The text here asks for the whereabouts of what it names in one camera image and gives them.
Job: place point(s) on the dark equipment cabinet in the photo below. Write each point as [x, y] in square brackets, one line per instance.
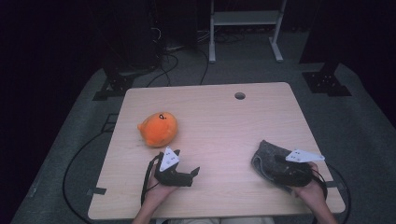
[134, 34]

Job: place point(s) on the orange plush toy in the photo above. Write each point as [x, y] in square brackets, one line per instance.
[158, 130]

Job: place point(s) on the black stand base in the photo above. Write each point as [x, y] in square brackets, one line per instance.
[325, 82]
[116, 85]

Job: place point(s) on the person's left hand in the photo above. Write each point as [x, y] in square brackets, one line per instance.
[155, 191]

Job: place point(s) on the grey cloth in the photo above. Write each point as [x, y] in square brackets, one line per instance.
[264, 158]

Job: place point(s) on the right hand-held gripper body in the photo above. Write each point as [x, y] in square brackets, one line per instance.
[294, 175]

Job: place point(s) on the white metal stand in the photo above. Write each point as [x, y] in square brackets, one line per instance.
[246, 17]

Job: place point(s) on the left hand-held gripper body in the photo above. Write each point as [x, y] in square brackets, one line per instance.
[169, 179]

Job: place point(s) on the person's right hand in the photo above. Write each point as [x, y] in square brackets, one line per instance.
[313, 191]

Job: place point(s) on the black tape strip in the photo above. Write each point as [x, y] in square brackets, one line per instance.
[333, 184]
[98, 191]

